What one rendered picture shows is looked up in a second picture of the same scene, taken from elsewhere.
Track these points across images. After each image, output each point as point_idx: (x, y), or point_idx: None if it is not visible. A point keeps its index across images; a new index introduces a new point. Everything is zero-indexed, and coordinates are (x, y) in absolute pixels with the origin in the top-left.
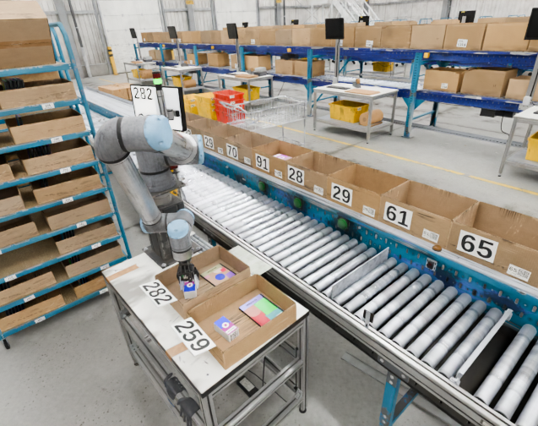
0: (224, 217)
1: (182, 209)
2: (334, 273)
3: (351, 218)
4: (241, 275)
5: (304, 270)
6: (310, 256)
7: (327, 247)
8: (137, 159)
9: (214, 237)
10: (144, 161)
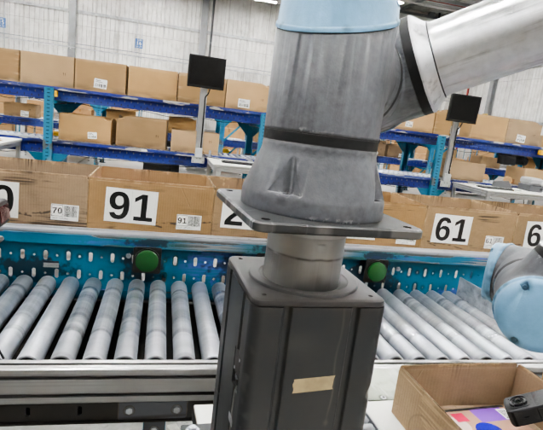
0: (187, 342)
1: (500, 243)
2: (493, 331)
3: (394, 255)
4: (536, 388)
5: (475, 345)
6: (433, 328)
7: (410, 309)
8: (348, 80)
9: (186, 414)
10: (379, 90)
